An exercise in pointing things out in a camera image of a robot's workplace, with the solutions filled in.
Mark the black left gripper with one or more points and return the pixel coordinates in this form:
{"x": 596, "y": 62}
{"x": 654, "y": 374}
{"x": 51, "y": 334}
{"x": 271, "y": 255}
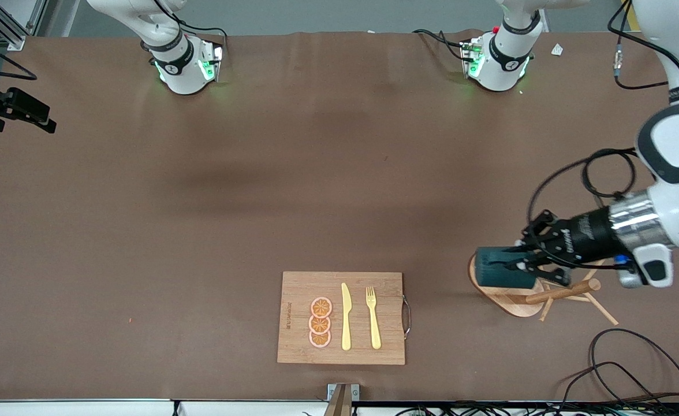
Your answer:
{"x": 589, "y": 233}

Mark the dark green ribbed cup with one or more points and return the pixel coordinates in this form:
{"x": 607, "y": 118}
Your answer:
{"x": 501, "y": 268}

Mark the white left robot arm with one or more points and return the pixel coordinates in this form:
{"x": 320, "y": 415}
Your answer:
{"x": 677, "y": 144}

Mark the wooden mug rack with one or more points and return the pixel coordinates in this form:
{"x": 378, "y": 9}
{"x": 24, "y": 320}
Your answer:
{"x": 518, "y": 303}

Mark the yellow plastic fork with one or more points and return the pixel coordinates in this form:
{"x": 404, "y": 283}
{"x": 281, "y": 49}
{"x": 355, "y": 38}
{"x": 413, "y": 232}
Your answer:
{"x": 374, "y": 329}

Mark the white paper scrap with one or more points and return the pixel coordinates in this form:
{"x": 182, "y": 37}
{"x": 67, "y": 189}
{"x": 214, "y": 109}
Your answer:
{"x": 557, "y": 49}

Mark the yellow plastic knife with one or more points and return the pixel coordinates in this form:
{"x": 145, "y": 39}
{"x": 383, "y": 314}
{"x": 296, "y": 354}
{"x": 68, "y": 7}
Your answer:
{"x": 346, "y": 323}

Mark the orange slice toy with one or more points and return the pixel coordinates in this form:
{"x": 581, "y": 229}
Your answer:
{"x": 319, "y": 324}
{"x": 321, "y": 307}

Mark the bamboo cutting board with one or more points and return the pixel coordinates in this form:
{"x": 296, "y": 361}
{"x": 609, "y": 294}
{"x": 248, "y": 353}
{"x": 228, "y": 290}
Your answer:
{"x": 299, "y": 289}

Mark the aluminium frame profile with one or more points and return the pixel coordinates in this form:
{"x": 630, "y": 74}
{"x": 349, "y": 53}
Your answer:
{"x": 10, "y": 26}

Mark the metal table edge bracket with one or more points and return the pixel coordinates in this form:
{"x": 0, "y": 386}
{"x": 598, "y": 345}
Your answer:
{"x": 342, "y": 398}

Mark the white table edge rail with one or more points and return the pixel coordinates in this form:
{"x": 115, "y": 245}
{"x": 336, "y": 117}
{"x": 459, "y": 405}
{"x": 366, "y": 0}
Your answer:
{"x": 85, "y": 408}

